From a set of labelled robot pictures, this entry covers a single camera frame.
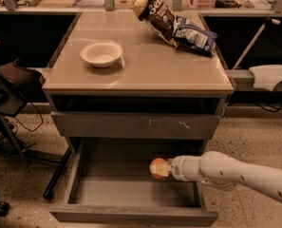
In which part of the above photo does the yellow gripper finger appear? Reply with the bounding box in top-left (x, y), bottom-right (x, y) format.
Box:
top-left (149, 161), bottom-right (170, 177)

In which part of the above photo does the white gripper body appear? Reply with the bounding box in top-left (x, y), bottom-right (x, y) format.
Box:
top-left (168, 156), bottom-right (202, 182)

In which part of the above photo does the orange fruit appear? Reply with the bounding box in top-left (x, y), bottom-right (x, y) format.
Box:
top-left (149, 158), bottom-right (169, 179)

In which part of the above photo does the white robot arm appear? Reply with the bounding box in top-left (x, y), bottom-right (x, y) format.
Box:
top-left (149, 151), bottom-right (282, 203)

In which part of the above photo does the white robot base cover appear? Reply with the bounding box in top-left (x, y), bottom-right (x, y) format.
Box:
top-left (249, 65), bottom-right (282, 91)

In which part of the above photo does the open grey middle drawer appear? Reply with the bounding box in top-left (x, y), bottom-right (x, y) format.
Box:
top-left (50, 138), bottom-right (218, 227)

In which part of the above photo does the grey drawer cabinet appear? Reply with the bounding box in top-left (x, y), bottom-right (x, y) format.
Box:
top-left (44, 9), bottom-right (233, 151)

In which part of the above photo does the closed grey top drawer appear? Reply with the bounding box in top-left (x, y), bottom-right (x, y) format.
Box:
top-left (51, 111), bottom-right (220, 140)

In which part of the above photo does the white paper bowl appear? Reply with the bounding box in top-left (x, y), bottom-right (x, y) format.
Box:
top-left (80, 41), bottom-right (122, 68)

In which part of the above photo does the blue white snack bag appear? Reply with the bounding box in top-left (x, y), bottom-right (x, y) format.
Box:
top-left (172, 15), bottom-right (217, 57)

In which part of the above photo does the brown chip bag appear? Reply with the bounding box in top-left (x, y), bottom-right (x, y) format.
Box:
top-left (131, 0), bottom-right (179, 48)

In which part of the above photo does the dark brown bag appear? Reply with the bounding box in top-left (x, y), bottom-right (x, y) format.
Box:
top-left (0, 60), bottom-right (46, 102)

